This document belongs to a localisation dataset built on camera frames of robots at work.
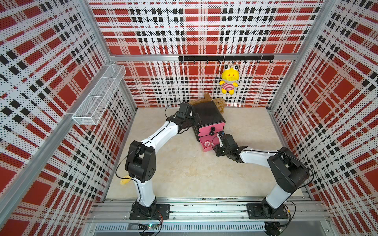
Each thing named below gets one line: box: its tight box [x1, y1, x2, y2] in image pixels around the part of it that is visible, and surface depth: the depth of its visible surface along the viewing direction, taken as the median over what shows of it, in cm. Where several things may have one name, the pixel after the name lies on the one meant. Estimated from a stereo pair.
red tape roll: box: [203, 140, 212, 148], surface depth 98 cm
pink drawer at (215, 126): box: [198, 121, 226, 132], surface depth 92 cm
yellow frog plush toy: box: [219, 63, 240, 95], surface depth 95 cm
